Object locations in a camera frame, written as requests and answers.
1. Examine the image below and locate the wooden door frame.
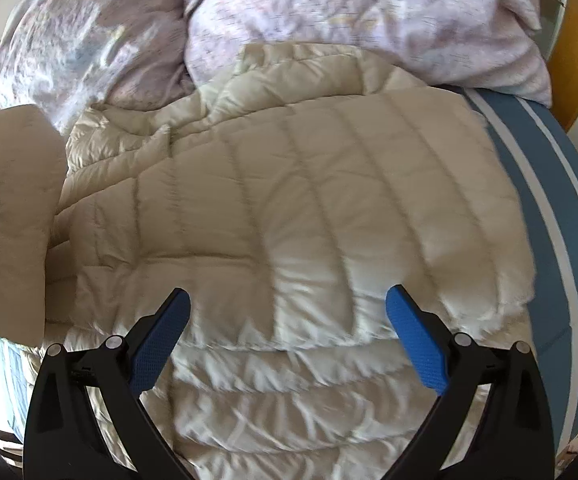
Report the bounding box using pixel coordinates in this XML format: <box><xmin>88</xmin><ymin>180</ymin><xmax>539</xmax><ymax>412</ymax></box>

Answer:
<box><xmin>547</xmin><ymin>0</ymin><xmax>578</xmax><ymax>132</ymax></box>

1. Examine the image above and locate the lilac floral duvet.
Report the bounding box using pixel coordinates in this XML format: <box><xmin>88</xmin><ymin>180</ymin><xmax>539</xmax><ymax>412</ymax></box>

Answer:
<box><xmin>0</xmin><ymin>0</ymin><xmax>551</xmax><ymax>132</ymax></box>

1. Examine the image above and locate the blue white striped bed sheet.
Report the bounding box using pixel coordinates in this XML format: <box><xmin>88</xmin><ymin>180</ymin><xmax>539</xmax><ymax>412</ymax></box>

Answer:
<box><xmin>460</xmin><ymin>89</ymin><xmax>578</xmax><ymax>450</ymax></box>

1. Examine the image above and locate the cream quilted down jacket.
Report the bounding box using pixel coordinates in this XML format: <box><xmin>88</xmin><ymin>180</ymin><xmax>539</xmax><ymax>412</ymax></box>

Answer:
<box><xmin>0</xmin><ymin>44</ymin><xmax>535</xmax><ymax>479</ymax></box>

